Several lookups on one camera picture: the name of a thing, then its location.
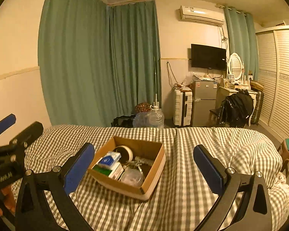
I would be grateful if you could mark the clear tape roll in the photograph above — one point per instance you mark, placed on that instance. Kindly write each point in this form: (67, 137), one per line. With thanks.
(126, 154)

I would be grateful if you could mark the brown patterned bag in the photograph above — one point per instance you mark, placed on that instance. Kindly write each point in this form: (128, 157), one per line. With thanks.
(142, 107)

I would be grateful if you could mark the black bag on floor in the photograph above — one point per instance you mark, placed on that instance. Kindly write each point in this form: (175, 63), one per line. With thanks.
(123, 121)

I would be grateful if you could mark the grey checked bed quilt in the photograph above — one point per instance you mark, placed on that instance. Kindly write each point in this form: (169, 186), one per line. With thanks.
(182, 197)

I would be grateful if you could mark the green white flat box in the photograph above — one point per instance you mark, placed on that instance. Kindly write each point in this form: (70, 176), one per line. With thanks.
(114, 172)

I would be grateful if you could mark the brown cardboard box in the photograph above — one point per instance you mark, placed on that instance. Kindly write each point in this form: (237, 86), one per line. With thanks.
(144, 149)

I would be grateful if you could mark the clear large water jug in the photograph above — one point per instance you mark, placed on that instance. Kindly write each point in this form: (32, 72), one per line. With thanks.
(156, 117)

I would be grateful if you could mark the white louvered wardrobe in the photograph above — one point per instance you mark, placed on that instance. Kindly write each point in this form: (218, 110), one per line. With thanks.
(273, 56)

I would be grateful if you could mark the green topped wooden stool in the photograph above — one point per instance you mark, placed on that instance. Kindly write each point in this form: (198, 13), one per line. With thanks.
(283, 150)

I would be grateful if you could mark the white oval vanity mirror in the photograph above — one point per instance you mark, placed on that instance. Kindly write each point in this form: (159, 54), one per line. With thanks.
(235, 67)

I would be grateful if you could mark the blue tissue pack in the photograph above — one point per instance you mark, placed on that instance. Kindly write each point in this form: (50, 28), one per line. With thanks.
(109, 160)

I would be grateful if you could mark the large green curtain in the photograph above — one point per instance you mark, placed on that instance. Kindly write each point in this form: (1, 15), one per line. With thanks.
(96, 61)

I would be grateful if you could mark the white dressing table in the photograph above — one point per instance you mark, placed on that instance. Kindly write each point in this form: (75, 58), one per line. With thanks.
(222, 93)

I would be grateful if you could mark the narrow green window curtain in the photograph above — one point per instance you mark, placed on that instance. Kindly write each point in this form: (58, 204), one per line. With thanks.
(242, 39)

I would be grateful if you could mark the white air conditioner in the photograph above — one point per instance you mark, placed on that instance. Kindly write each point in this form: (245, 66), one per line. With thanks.
(200, 15)

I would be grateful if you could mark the white ribbed suitcase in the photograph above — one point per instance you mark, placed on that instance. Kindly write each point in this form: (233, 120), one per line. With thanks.
(183, 103)

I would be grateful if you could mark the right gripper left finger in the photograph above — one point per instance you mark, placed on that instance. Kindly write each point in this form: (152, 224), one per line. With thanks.
(33, 211)

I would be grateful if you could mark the white mop pole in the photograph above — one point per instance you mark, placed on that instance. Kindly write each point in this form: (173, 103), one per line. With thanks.
(156, 102)

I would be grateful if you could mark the black wall television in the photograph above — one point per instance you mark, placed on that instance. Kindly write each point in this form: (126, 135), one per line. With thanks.
(208, 57)

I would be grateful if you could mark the silver mini fridge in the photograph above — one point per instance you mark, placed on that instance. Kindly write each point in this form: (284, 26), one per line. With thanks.
(204, 99)

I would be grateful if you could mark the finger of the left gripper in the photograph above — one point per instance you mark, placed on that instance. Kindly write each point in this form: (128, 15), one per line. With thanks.
(21, 142)
(7, 122)

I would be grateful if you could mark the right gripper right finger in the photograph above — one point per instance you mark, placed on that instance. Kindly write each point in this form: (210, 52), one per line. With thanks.
(254, 210)

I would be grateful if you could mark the round clear plastic container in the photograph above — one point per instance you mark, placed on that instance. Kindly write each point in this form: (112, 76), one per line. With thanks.
(132, 177)

